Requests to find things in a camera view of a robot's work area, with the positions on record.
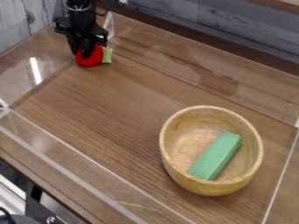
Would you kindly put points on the red plush strawberry toy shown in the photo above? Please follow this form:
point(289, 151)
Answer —
point(101, 56)

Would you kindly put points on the clear acrylic corner bracket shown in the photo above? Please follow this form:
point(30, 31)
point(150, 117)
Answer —
point(110, 26)

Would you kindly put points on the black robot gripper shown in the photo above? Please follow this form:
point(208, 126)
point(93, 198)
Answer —
point(83, 31)

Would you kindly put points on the clear acrylic tray enclosure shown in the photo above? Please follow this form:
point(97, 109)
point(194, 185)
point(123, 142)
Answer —
point(81, 127)

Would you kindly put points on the black table leg bracket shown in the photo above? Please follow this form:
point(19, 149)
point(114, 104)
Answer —
point(37, 210)

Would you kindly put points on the wooden bowl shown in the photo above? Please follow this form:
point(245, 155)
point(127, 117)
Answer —
point(186, 135)

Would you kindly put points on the green rectangular block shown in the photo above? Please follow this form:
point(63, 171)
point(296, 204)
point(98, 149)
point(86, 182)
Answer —
point(217, 156)

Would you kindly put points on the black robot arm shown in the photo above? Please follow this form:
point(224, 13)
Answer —
point(81, 5)

